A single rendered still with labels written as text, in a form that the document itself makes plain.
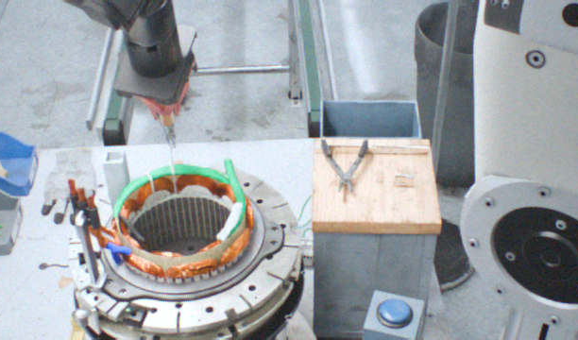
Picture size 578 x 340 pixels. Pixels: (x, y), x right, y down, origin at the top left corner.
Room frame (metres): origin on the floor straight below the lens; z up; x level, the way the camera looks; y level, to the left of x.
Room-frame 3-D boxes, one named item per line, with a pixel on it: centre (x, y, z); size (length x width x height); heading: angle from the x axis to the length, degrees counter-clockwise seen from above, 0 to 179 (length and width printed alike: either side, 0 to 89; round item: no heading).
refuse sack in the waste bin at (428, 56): (2.29, -0.61, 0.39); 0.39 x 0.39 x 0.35
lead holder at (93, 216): (0.75, 0.25, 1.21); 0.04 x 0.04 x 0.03; 87
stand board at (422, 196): (0.97, -0.13, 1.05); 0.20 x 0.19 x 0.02; 177
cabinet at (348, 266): (0.97, -0.13, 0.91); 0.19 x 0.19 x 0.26; 87
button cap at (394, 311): (0.72, -0.14, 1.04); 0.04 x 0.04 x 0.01
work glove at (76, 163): (1.29, 0.45, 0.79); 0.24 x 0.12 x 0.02; 2
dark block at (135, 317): (0.68, 0.20, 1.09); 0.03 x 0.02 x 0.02; 74
